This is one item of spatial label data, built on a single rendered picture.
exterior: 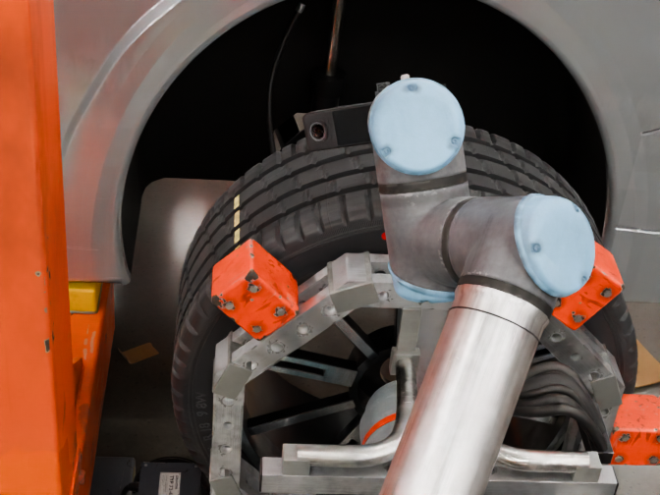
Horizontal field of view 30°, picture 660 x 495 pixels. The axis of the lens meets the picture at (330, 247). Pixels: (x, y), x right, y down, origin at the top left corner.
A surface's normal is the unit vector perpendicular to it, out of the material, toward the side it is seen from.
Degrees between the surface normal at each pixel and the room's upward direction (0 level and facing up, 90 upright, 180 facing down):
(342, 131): 73
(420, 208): 63
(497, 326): 40
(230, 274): 45
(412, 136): 56
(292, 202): 33
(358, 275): 0
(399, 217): 78
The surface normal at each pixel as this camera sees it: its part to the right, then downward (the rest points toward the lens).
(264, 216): -0.58, -0.64
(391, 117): 0.01, 0.04
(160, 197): 0.08, -0.81
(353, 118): -0.47, 0.22
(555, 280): 0.61, -0.07
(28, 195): 0.04, 0.59
